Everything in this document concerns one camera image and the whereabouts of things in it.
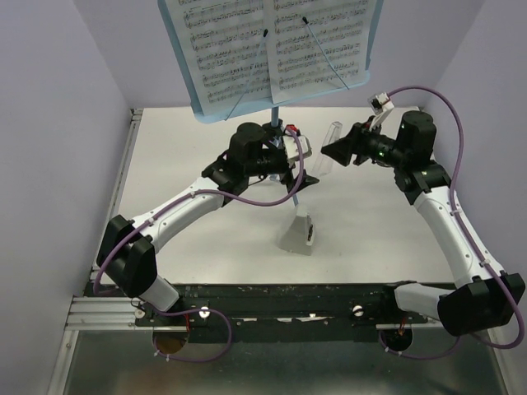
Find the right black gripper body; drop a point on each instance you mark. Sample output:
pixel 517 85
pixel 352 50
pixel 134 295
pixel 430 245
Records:
pixel 375 146

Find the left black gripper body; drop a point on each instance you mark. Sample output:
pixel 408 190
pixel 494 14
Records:
pixel 270 162

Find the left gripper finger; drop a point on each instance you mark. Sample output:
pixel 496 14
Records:
pixel 289 180
pixel 307 181

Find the grey metronome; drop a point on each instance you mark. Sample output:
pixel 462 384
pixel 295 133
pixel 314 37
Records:
pixel 297 233

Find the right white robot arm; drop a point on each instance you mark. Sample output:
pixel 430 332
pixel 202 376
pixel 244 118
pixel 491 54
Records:
pixel 484 292

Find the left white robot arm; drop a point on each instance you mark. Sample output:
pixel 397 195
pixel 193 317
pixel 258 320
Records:
pixel 128 250

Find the light blue music stand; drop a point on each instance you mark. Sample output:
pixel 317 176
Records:
pixel 240 57

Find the right sheet music page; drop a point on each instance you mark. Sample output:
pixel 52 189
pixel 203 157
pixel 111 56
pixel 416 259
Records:
pixel 316 47

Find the sheet music page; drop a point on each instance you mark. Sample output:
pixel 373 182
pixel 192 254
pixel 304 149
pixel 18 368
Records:
pixel 316 47
pixel 220 47

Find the left sheet music page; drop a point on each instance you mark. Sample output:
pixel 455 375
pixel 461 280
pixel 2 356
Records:
pixel 220 47

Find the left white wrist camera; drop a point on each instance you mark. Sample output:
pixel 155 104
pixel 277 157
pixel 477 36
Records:
pixel 295 144

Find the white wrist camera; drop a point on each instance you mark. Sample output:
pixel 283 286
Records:
pixel 382 106
pixel 295 144

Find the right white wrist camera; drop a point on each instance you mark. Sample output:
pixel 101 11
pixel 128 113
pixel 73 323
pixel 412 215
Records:
pixel 382 106

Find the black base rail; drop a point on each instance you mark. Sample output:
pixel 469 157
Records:
pixel 284 313

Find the aluminium frame rail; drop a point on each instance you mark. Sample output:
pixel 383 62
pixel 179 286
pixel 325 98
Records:
pixel 101 313

